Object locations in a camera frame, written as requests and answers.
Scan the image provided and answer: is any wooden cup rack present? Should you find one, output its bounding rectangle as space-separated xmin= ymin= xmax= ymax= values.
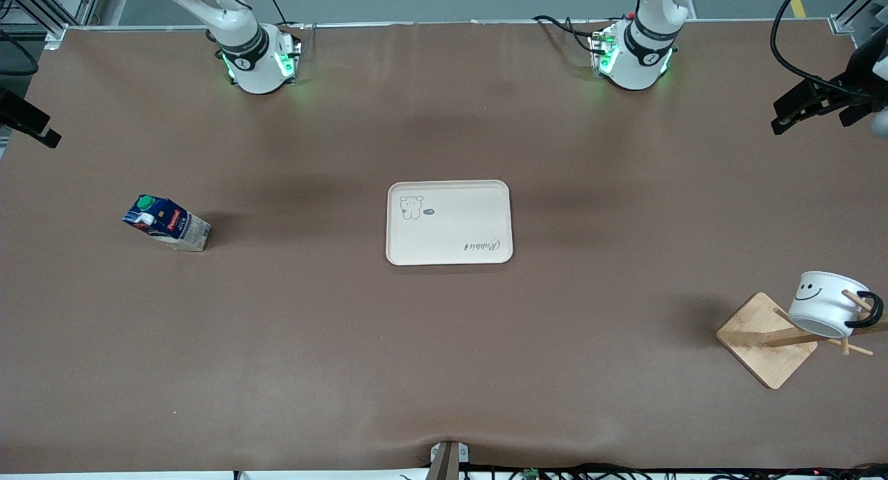
xmin=716 ymin=291 xmax=888 ymax=391

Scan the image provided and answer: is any white cup black handle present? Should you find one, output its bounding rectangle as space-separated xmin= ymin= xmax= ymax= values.
xmin=788 ymin=271 xmax=886 ymax=339

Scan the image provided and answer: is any beige plastic tray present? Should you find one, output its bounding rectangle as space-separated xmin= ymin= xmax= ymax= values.
xmin=386 ymin=180 xmax=515 ymax=266

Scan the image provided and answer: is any aluminium frame profile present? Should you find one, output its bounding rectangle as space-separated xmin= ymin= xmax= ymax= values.
xmin=829 ymin=0 xmax=888 ymax=37
xmin=0 ymin=0 xmax=105 ymax=51

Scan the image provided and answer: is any blue milk carton green cap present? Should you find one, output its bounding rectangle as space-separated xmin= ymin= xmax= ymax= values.
xmin=123 ymin=195 xmax=212 ymax=252

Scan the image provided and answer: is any brown table mat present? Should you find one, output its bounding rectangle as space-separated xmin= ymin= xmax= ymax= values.
xmin=0 ymin=21 xmax=888 ymax=475

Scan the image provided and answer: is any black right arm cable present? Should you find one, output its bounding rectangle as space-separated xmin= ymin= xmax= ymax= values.
xmin=0 ymin=29 xmax=40 ymax=77

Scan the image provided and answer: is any black base cable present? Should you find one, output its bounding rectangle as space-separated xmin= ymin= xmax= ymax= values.
xmin=533 ymin=15 xmax=601 ymax=55
xmin=260 ymin=0 xmax=306 ymax=31

